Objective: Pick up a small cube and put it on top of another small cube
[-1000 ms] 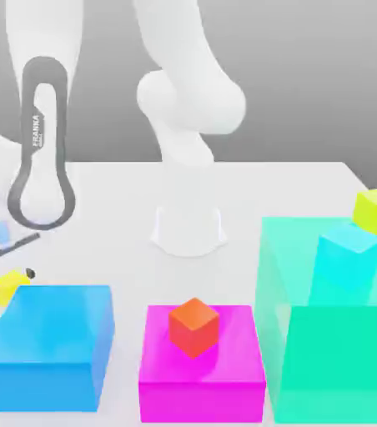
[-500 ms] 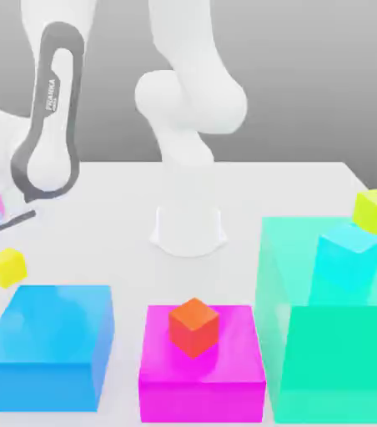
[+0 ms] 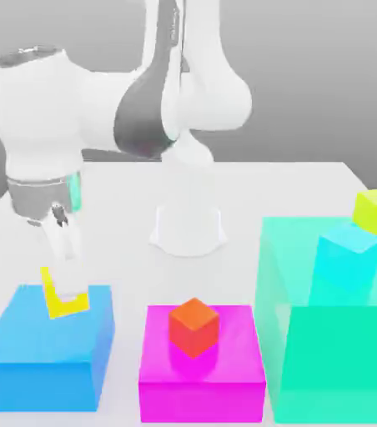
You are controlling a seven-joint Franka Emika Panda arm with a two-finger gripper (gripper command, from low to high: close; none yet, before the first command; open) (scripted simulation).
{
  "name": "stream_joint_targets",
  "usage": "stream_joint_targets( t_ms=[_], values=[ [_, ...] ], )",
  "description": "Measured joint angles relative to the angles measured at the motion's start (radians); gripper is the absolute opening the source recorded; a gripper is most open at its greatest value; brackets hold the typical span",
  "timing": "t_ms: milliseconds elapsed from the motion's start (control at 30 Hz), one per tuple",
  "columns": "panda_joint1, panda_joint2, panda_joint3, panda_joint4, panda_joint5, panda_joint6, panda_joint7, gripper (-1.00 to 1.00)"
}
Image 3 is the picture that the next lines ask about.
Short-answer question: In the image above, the large teal box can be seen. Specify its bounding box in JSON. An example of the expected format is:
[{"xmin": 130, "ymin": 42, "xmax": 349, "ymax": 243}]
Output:
[{"xmin": 254, "ymin": 215, "xmax": 377, "ymax": 425}]

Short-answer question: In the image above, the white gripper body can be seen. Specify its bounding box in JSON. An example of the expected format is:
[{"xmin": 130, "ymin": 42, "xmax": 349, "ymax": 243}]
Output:
[{"xmin": 37, "ymin": 213, "xmax": 88, "ymax": 299}]

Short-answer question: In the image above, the large magenta box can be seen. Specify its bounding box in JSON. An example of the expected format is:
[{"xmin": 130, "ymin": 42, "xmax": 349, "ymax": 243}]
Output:
[{"xmin": 137, "ymin": 304, "xmax": 268, "ymax": 424}]

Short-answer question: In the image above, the small cyan cube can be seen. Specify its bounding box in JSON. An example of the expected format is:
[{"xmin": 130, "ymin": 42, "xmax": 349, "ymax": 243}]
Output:
[{"xmin": 309, "ymin": 222, "xmax": 377, "ymax": 307}]

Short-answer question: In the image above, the large blue box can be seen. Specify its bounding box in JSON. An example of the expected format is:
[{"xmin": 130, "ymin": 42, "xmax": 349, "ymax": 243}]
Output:
[{"xmin": 0, "ymin": 284, "xmax": 116, "ymax": 414}]

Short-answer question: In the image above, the small yellow cube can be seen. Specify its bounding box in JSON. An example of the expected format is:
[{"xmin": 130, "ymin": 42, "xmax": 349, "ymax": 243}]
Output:
[{"xmin": 39, "ymin": 265, "xmax": 91, "ymax": 320}]

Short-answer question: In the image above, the small orange-red cube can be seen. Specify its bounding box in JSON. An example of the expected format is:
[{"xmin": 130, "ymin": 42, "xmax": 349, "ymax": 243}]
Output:
[{"xmin": 168, "ymin": 296, "xmax": 221, "ymax": 360}]

